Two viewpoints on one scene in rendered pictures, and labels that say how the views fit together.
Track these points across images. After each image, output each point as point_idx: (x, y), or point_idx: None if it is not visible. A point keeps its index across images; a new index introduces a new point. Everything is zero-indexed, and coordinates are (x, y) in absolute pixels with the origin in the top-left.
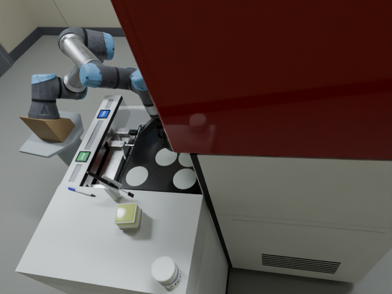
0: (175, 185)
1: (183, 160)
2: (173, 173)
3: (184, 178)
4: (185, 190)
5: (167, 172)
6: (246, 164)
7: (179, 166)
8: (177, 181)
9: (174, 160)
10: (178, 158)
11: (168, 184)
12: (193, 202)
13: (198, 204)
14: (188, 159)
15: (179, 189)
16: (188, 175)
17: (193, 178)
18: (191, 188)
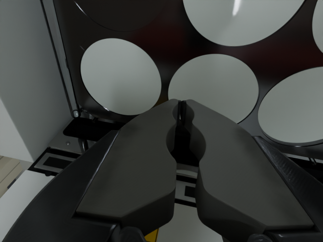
0: (87, 49)
1: (201, 75)
2: (138, 37)
3: (121, 79)
4: (79, 84)
5: (143, 4)
6: None
7: (171, 62)
8: (105, 57)
9: (205, 33)
10: (214, 55)
11: (88, 21)
12: (0, 143)
13: (3, 151)
14: (200, 94)
15: (76, 67)
16: (131, 92)
17: (124, 106)
18: (90, 100)
